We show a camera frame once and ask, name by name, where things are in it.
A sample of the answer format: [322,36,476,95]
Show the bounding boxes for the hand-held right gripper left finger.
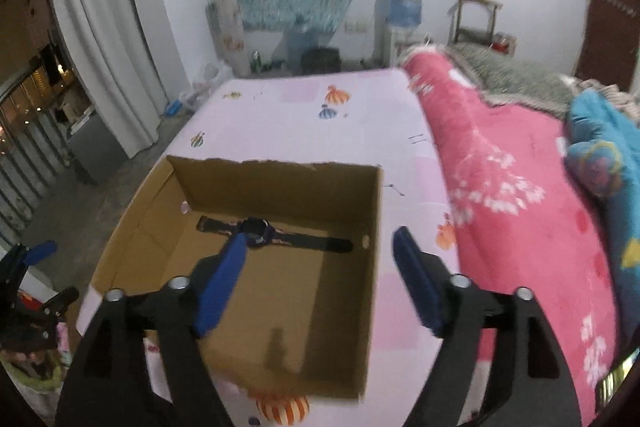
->
[54,232,249,427]

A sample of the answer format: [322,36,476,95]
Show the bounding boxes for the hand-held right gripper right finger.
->
[391,227,583,427]

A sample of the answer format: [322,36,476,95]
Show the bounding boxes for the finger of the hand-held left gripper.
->
[15,286,81,348]
[0,240,58,303]

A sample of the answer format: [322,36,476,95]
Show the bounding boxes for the brown cardboard box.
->
[90,156,385,400]

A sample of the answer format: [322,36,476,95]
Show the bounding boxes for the black wrist watch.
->
[196,215,354,254]

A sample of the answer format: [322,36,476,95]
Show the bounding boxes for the pink floral blanket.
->
[402,47,626,425]

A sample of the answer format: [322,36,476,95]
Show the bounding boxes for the grey cabinet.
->
[67,114,128,185]

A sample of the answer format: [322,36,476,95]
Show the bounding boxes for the white plastic bags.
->
[180,62,233,110]

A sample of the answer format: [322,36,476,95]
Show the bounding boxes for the grey patterned blanket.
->
[445,43,581,118]

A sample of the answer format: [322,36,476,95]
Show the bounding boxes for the white curtain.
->
[46,0,168,159]

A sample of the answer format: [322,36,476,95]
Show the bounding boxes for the black bin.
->
[301,48,342,74]

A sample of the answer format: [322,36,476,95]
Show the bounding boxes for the blue patterned pillow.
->
[564,89,640,338]

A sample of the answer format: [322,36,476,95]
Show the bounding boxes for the large blue water jug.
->
[286,14,321,68]

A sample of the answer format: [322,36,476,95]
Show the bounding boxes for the white water dispenser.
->
[374,0,426,66]

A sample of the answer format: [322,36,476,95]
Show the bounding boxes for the brown door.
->
[574,0,640,92]

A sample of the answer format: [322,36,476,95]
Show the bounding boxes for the gold metal bracelet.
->
[595,349,640,410]

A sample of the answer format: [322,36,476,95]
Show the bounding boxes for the pale paper wall poster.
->
[206,0,246,58]

